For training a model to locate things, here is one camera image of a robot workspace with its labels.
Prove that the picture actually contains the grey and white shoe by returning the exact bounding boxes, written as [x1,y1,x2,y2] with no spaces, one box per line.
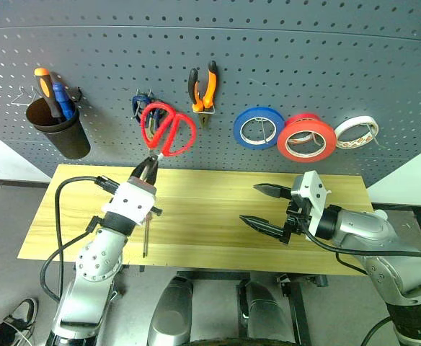
[2,296,39,333]

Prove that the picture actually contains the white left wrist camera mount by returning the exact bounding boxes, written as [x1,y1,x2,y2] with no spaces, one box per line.
[101,181,158,229]

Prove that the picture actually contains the grey metal pegboard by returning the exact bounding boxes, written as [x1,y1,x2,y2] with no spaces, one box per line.
[0,0,421,189]

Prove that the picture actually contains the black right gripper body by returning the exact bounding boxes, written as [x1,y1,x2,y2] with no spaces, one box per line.
[283,195,314,247]

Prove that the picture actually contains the blue tape roll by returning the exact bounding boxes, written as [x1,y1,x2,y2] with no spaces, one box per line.
[232,105,287,151]

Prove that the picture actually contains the black plastic cup holder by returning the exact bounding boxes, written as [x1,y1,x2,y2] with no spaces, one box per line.
[25,97,92,160]

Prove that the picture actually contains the blue marker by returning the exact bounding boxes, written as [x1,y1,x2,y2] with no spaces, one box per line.
[51,82,76,122]

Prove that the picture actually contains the wide red tape roll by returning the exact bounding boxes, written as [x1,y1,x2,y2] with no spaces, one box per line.
[276,112,338,164]

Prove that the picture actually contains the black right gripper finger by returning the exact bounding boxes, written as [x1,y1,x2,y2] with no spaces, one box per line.
[239,214,287,242]
[253,182,293,202]

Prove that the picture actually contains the silver wire triangle hook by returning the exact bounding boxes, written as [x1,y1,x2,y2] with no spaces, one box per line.
[11,85,40,107]

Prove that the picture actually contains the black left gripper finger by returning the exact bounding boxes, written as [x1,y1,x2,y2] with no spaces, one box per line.
[147,157,159,187]
[130,158,154,180]

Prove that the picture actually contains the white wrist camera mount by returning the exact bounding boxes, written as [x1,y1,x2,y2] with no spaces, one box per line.
[291,171,332,239]
[101,181,158,229]

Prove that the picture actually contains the dark rounded grey shape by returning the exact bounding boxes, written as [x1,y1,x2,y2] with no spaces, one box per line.
[147,275,194,346]
[238,280,290,342]

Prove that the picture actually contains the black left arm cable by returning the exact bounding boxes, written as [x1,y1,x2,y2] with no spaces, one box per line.
[40,175,120,304]

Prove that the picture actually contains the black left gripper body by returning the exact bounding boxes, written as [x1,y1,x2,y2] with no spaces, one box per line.
[128,176,157,190]

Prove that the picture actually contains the orange and black screwdriver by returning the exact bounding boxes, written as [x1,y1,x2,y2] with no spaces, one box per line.
[33,67,63,123]

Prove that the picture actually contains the blue handled scissors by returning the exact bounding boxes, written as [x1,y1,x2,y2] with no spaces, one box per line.
[130,92,165,128]

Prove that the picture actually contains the red handled scissors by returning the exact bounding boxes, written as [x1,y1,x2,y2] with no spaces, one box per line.
[140,102,198,258]

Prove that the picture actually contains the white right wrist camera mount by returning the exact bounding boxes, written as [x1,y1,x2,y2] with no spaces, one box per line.
[291,171,332,239]

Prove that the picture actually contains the orange and black pliers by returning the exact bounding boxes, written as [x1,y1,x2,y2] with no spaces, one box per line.
[187,60,220,130]

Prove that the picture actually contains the white tape roll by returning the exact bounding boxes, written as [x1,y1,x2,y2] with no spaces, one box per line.
[334,115,381,150]

